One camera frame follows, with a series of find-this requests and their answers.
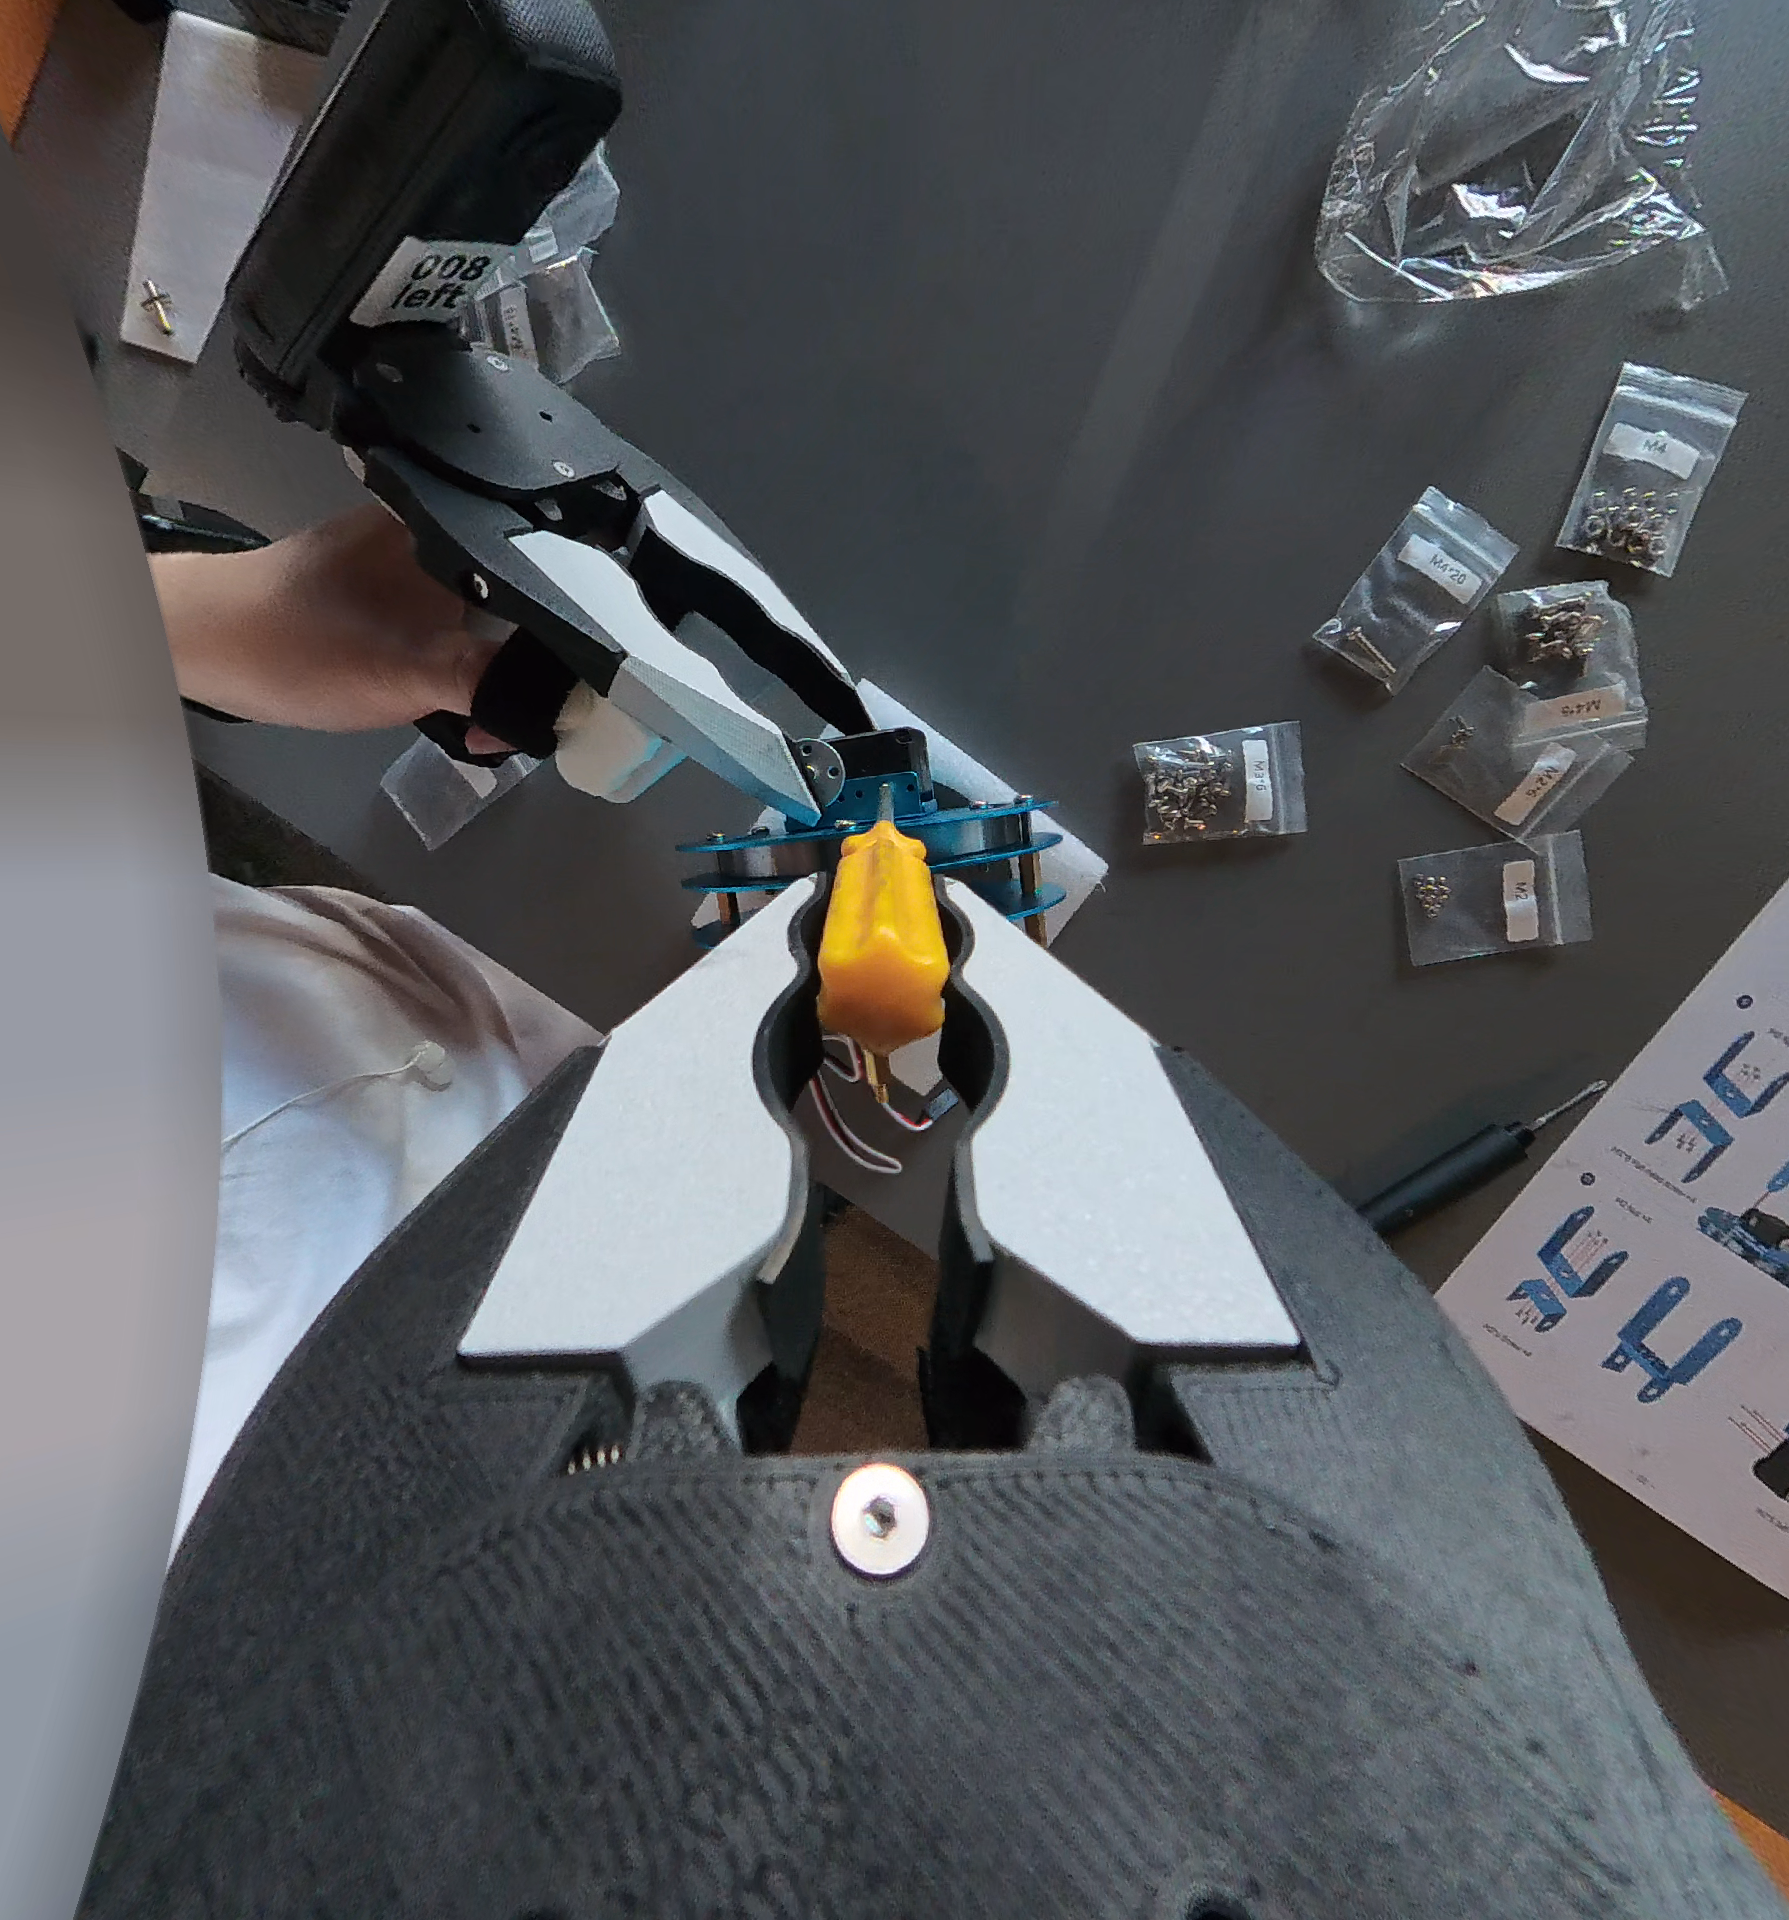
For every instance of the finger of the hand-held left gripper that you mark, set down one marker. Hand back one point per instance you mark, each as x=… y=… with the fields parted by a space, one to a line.
x=736 y=576
x=594 y=601

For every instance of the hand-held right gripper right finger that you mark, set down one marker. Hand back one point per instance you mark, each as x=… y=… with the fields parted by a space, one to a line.
x=1119 y=1200

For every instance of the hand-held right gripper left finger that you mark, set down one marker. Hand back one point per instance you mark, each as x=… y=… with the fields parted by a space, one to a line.
x=640 y=1200

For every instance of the blue round servo base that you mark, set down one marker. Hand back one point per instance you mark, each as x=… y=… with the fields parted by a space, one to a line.
x=993 y=829

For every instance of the person's left forearm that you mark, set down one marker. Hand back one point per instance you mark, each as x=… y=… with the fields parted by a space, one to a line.
x=234 y=630

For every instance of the dark grey desk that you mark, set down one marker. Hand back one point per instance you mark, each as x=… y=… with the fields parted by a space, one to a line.
x=1059 y=375

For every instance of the person's left hand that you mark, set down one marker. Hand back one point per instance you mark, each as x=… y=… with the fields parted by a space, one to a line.
x=398 y=646

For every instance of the white paper sheet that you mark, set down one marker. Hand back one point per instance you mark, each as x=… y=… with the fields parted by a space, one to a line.
x=219 y=150

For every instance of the clear bag of black parts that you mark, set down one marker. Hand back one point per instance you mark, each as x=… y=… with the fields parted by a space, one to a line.
x=579 y=300

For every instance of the empty clear zip bag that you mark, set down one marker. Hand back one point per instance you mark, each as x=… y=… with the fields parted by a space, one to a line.
x=438 y=796

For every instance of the small metal cross wrench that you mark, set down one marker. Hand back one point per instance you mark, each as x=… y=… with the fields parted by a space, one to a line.
x=158 y=305

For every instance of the black precision screwdriver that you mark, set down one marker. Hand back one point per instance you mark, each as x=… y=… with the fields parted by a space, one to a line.
x=1442 y=1182

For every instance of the white foam block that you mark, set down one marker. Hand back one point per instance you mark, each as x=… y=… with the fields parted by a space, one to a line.
x=1077 y=873

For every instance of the clear bag of short screws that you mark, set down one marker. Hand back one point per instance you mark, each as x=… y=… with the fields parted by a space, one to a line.
x=1224 y=779

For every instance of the clear bag of tiny nuts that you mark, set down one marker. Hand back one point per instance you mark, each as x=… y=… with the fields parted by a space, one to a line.
x=1494 y=897

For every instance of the printed instruction sheet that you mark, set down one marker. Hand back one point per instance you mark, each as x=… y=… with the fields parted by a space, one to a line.
x=1659 y=1244

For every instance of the clear bag of few screws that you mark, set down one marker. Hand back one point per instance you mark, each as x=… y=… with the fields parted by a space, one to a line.
x=1524 y=766

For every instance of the clear bag of long screws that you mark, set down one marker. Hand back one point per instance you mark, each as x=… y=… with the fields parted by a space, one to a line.
x=1410 y=584

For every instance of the crumpled clear plastic wrap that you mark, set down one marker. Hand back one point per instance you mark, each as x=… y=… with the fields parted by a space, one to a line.
x=1494 y=224

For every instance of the clear bag of hex nuts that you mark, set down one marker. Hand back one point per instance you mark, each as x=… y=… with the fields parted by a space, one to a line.
x=1653 y=479

